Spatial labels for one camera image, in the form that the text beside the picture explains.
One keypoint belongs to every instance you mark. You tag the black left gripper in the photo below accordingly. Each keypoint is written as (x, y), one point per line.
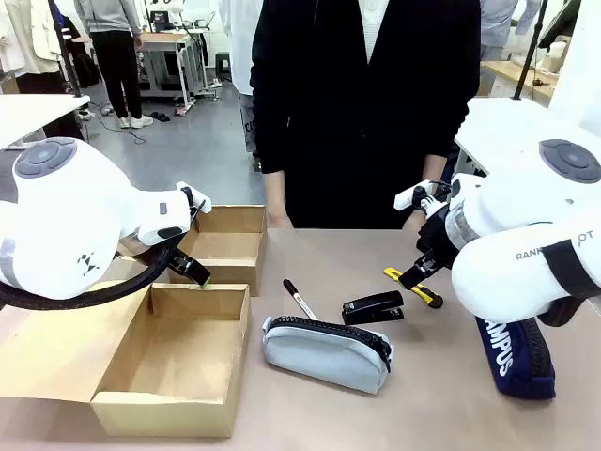
(174, 260)

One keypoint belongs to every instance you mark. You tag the white table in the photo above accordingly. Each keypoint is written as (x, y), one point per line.
(507, 122)
(33, 115)

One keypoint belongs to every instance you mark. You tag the navy pencil case white print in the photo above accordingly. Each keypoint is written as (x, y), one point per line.
(516, 362)

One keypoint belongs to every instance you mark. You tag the wooden table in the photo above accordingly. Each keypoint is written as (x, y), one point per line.
(516, 77)

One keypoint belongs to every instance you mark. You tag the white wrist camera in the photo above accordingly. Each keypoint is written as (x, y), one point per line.
(408, 195)
(195, 199)

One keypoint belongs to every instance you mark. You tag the person in white shirt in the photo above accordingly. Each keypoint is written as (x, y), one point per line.
(239, 47)

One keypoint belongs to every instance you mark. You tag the grey metal workbench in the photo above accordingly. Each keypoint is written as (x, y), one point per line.
(169, 56)

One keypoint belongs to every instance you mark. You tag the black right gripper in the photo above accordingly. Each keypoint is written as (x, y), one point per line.
(434, 232)

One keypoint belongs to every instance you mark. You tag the black tripod pole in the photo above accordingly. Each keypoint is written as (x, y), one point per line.
(530, 51)
(66, 51)

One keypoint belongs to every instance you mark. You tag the black white marker pen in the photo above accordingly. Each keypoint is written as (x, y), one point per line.
(300, 300)

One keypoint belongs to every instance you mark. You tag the person in cream coat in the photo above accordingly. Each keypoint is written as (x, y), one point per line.
(28, 42)

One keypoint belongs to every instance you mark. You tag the person right hand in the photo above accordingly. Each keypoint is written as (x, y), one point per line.
(279, 222)

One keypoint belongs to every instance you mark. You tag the person right forearm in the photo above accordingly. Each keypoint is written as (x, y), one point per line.
(275, 192)

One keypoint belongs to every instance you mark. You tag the grey pencil case black zipper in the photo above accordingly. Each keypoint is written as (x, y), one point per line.
(324, 357)

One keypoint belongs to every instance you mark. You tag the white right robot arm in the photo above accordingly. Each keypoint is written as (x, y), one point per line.
(512, 221)

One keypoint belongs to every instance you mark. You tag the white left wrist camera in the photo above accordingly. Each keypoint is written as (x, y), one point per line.
(195, 199)

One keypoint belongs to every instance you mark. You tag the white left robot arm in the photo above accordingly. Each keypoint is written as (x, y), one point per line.
(61, 211)

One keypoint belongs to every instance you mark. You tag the person torso black jacket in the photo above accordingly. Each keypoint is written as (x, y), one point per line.
(319, 117)

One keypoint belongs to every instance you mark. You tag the person in light blue shirt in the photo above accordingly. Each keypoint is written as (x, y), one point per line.
(502, 28)

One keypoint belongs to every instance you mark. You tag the black stapler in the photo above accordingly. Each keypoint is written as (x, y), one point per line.
(373, 307)

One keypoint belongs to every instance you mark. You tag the person in grey hoodie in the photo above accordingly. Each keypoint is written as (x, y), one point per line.
(115, 56)

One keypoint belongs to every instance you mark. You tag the person left forearm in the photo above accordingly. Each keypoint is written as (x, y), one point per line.
(436, 166)

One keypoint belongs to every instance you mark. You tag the large open cardboard box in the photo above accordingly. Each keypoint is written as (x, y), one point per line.
(174, 357)

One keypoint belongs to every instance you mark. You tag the yellow black utility knife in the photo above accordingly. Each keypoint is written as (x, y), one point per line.
(429, 298)

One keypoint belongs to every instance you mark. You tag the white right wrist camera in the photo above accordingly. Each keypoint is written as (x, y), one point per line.
(408, 195)

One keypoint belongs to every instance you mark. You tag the person left hand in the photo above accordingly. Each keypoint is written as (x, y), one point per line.
(414, 222)

